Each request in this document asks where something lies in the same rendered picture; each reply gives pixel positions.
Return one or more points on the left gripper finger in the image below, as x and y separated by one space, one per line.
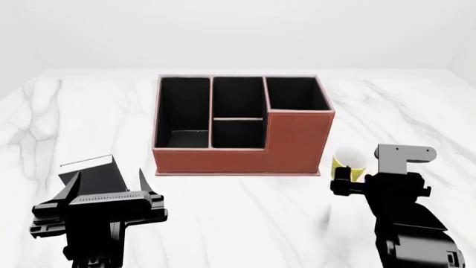
68 191
145 184

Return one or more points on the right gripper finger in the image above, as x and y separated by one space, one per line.
343 173

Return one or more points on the yellow and white mug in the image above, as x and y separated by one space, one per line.
351 157

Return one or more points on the brown leather desk caddy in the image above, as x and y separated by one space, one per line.
297 139

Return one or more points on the black camera box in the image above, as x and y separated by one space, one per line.
96 178

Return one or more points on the grey camera bracket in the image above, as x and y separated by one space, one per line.
390 162

